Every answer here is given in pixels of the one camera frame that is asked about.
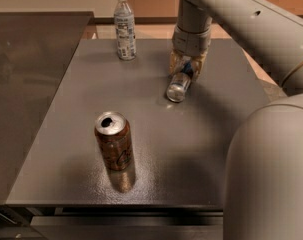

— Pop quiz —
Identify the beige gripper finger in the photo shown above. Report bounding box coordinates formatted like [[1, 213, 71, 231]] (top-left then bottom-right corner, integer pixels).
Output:
[[190, 51, 207, 82], [169, 49, 184, 75]]

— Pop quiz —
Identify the blue silver redbull can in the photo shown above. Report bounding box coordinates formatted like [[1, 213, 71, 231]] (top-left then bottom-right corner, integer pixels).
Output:
[[166, 62, 193, 103]]

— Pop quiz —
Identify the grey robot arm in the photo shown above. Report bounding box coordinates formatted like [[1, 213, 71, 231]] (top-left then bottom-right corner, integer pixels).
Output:
[[174, 0, 303, 240]]

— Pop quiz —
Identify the brown opened soda can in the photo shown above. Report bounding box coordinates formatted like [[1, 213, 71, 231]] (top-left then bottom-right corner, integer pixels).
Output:
[[94, 111, 133, 171]]

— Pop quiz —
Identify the clear plastic water bottle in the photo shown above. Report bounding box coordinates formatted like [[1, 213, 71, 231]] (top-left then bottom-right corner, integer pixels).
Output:
[[114, 0, 136, 61]]

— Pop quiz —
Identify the dark side table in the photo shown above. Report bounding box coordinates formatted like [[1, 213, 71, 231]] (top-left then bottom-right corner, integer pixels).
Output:
[[0, 11, 93, 205]]

